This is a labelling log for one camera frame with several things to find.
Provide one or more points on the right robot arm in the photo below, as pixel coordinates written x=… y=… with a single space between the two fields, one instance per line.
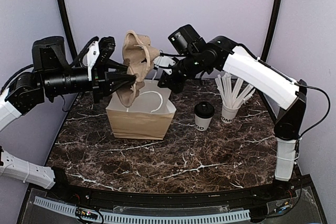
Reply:
x=224 y=54

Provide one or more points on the white slotted cable duct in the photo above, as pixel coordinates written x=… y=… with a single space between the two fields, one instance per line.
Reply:
x=111 y=217

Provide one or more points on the brown pulp cup carrier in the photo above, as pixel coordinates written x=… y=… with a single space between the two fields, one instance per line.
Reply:
x=138 y=56

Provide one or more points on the small circuit board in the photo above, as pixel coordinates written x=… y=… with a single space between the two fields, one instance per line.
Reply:
x=85 y=214

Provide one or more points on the wrapped straw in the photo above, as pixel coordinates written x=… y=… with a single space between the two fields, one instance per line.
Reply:
x=247 y=97
x=220 y=88
x=236 y=98
x=227 y=84

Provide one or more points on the right black frame post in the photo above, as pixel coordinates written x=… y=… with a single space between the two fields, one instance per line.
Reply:
x=271 y=29

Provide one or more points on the white paper coffee cup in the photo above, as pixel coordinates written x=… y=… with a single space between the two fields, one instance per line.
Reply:
x=202 y=121

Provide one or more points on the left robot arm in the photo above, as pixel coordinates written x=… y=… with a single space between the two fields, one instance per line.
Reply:
x=51 y=75

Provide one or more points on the white cup holding straws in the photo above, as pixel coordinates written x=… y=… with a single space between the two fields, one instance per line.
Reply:
x=228 y=114

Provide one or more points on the left black frame post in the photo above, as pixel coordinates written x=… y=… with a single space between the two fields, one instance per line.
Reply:
x=66 y=26

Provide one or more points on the brown paper bag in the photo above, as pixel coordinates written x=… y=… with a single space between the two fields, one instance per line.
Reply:
x=148 y=118

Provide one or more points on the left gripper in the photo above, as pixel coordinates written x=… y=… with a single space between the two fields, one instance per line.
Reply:
x=101 y=78

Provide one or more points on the black frame post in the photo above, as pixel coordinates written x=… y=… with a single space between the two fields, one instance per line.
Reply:
x=66 y=26
x=271 y=29

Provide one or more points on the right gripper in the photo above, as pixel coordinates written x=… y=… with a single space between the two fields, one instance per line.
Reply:
x=177 y=86

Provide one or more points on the black front rail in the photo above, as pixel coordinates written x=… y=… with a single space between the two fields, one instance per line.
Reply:
x=253 y=197

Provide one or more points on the black plastic cup lid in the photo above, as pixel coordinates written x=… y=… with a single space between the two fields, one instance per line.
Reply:
x=204 y=110

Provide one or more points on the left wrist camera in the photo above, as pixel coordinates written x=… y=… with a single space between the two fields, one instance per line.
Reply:
x=99 y=53

